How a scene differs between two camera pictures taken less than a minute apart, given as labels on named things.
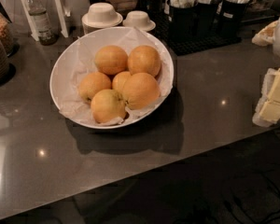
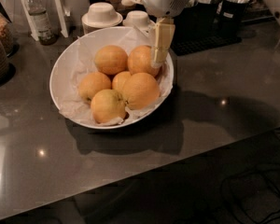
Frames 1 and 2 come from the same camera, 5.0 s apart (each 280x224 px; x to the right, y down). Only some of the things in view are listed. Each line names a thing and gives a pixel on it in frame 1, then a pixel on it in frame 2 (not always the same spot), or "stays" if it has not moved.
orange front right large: (141, 91) stays
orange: (144, 59) stays
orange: (111, 59) stays
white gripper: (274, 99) to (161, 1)
